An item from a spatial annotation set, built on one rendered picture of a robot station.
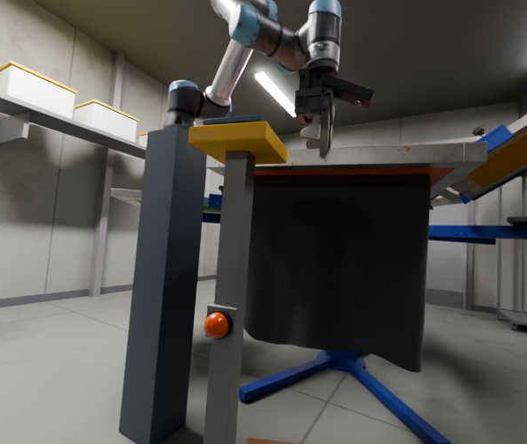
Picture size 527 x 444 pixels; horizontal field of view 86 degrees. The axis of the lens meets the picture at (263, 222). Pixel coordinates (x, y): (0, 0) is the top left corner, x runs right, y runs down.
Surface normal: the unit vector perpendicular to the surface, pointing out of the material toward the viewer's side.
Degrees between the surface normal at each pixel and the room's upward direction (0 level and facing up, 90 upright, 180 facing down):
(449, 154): 90
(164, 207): 90
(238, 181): 90
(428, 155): 90
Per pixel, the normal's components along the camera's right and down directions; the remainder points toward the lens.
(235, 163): -0.32, -0.08
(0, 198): 0.87, 0.03
